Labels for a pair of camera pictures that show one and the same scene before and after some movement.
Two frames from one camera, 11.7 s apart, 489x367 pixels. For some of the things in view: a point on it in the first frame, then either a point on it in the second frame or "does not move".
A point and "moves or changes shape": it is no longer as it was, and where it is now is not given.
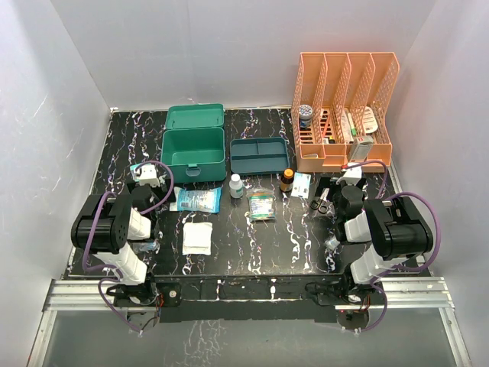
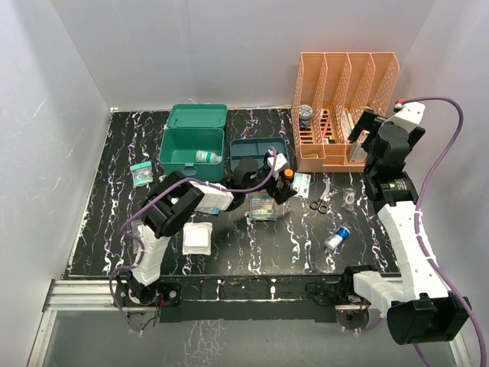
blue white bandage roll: (332, 243) does not move
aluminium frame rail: (402, 293) does not move
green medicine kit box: (192, 145) does not move
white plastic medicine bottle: (236, 186) moves or changes shape
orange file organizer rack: (339, 96) does not move
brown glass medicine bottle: (286, 183) does not move
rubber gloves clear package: (261, 205) does not move
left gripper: (159, 189) → (285, 192)
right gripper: (328, 183) → (367, 122)
